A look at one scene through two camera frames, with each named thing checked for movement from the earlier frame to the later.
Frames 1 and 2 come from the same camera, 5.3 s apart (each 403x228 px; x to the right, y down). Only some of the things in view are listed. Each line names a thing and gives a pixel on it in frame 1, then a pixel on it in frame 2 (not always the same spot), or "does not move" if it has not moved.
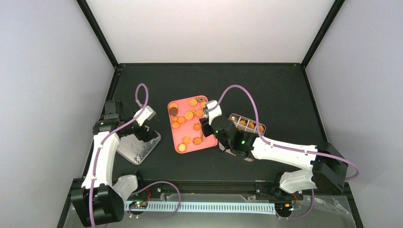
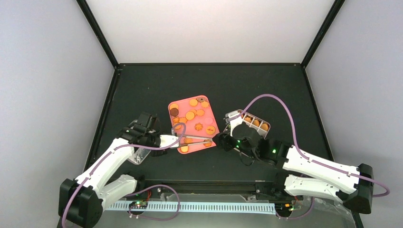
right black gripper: (203, 121) to (222, 138)
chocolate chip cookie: (196, 140) to (207, 144)
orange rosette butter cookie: (197, 126) does not move
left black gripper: (147, 134) to (154, 152)
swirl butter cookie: (186, 140) does not move
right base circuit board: (283, 207) does not move
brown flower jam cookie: (201, 99) does not move
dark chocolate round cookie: (173, 111) does not move
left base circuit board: (139, 204) does not move
